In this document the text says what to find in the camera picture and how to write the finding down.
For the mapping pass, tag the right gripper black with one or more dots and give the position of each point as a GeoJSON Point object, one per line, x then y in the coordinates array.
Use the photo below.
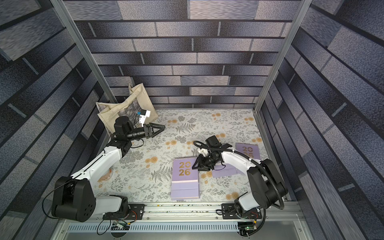
{"type": "Point", "coordinates": [200, 163]}

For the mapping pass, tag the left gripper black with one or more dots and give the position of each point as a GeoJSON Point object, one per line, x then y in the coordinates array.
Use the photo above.
{"type": "Point", "coordinates": [162, 129]}

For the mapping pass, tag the purple 2026 calendar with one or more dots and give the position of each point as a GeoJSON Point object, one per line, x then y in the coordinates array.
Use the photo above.
{"type": "Point", "coordinates": [225, 171]}
{"type": "Point", "coordinates": [250, 150]}
{"type": "Point", "coordinates": [185, 180]}

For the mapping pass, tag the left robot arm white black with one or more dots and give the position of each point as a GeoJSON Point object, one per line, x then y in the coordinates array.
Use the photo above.
{"type": "Point", "coordinates": [74, 197]}

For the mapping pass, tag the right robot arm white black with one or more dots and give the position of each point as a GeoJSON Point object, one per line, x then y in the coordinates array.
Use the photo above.
{"type": "Point", "coordinates": [266, 183]}

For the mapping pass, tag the cream canvas tote bag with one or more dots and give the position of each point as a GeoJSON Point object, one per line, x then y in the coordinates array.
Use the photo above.
{"type": "Point", "coordinates": [137, 101]}

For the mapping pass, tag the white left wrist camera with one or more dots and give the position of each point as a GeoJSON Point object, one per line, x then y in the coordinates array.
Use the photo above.
{"type": "Point", "coordinates": [143, 115]}

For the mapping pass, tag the left aluminium frame post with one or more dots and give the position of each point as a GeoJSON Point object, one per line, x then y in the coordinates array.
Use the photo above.
{"type": "Point", "coordinates": [74, 32]}

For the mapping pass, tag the aluminium frame post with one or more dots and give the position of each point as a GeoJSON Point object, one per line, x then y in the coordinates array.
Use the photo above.
{"type": "Point", "coordinates": [298, 19]}
{"type": "Point", "coordinates": [74, 32]}

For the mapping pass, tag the right aluminium frame post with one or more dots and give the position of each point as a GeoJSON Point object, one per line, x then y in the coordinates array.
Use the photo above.
{"type": "Point", "coordinates": [298, 19]}

